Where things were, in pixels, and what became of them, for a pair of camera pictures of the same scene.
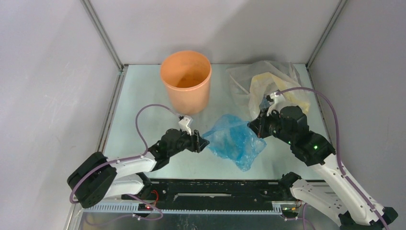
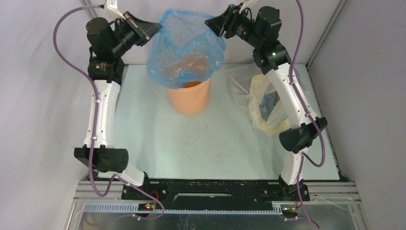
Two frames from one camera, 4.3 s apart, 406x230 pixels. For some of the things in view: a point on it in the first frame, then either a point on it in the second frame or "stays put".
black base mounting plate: (212, 191) stays put
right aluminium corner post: (326, 31) stays put
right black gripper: (260, 124) to (226, 25)
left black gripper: (197, 143) to (143, 30)
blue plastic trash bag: (231, 138) to (184, 50)
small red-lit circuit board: (144, 207) stays put
